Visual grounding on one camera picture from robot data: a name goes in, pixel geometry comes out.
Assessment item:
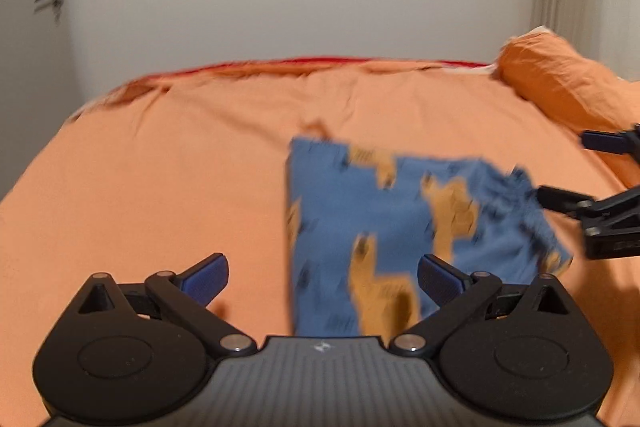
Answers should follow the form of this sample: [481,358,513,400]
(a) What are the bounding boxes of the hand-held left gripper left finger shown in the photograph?
[74,252,259,358]

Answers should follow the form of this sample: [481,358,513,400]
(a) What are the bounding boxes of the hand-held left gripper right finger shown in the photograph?
[389,254,572,358]

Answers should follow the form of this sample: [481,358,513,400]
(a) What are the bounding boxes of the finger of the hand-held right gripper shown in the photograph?
[534,184,640,235]
[579,123,640,156]

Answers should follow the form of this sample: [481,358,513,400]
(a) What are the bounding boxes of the blue pants with orange print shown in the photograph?
[284,122,575,339]

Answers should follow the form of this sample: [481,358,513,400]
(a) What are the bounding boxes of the orange pillow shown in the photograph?
[494,28,640,188]

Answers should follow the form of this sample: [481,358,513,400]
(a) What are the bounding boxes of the orange bed cover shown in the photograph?
[0,59,640,427]

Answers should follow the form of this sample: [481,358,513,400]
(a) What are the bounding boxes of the red bed sheet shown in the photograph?
[132,55,497,82]

